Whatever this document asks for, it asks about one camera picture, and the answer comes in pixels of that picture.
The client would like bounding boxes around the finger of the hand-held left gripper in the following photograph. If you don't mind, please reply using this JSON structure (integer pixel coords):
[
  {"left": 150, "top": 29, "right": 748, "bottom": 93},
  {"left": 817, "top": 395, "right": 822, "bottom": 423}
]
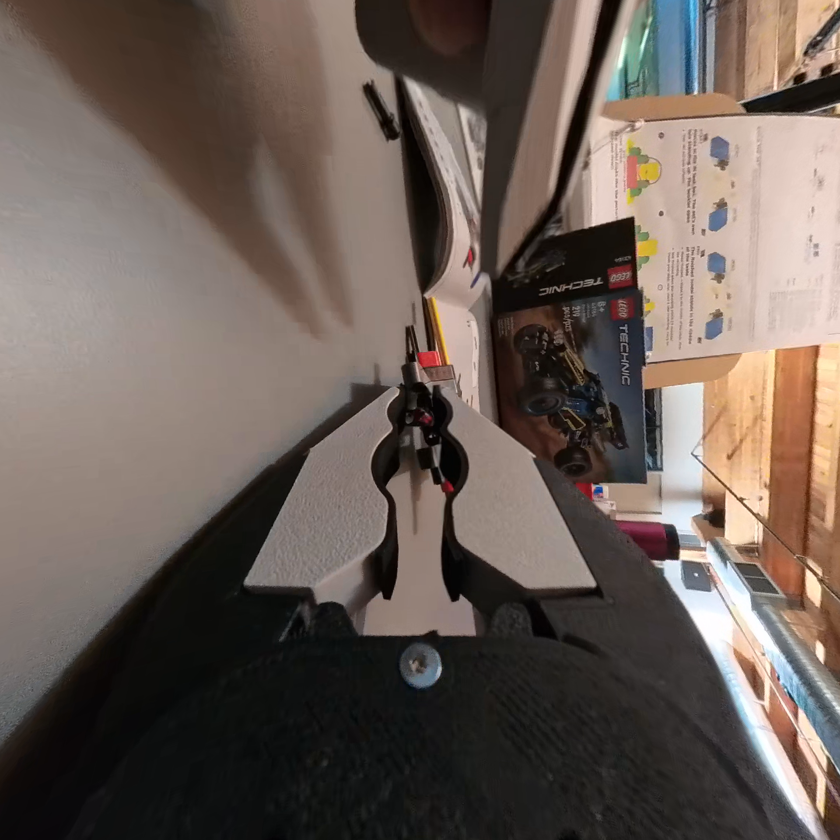
[{"left": 481, "top": 0, "right": 623, "bottom": 274}]

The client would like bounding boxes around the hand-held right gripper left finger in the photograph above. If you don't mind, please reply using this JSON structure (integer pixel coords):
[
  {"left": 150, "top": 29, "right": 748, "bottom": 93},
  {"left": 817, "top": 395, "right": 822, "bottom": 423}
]
[{"left": 244, "top": 386, "right": 403, "bottom": 626}]

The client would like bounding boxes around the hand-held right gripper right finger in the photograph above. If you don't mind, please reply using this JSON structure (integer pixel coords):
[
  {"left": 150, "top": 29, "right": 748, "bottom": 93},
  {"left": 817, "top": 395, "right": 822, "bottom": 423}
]
[{"left": 432, "top": 386, "right": 598, "bottom": 622}]

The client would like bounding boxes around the black lego pin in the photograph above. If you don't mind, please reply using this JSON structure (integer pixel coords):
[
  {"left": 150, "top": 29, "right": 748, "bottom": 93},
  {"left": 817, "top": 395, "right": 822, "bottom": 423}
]
[{"left": 363, "top": 80, "right": 402, "bottom": 141}]

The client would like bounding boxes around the small lego assembly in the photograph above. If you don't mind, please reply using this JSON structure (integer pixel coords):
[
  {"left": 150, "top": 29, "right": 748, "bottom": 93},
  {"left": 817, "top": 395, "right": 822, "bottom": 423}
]
[{"left": 400, "top": 325, "right": 460, "bottom": 494}]

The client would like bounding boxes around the toy car set box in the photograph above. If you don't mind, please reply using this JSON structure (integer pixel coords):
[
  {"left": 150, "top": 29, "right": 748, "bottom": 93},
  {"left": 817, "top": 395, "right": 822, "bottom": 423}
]
[{"left": 491, "top": 218, "right": 651, "bottom": 485}]

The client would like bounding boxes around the person's left hand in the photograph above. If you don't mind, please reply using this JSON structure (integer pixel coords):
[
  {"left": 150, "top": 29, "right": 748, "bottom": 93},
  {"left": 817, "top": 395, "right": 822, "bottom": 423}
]
[{"left": 407, "top": 0, "right": 493, "bottom": 58}]

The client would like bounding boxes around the open instruction booklet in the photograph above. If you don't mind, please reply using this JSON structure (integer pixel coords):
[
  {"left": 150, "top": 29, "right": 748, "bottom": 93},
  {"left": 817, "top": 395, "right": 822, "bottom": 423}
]
[{"left": 399, "top": 75, "right": 500, "bottom": 424}]

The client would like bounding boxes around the dark red tumbler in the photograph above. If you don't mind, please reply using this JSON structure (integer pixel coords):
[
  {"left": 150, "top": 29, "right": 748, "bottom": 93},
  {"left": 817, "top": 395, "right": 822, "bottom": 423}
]
[{"left": 617, "top": 520, "right": 681, "bottom": 563}]

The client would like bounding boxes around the instruction poster on cardboard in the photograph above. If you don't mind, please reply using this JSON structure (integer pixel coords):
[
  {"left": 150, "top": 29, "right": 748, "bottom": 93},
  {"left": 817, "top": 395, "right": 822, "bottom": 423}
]
[{"left": 589, "top": 92, "right": 840, "bottom": 389}]

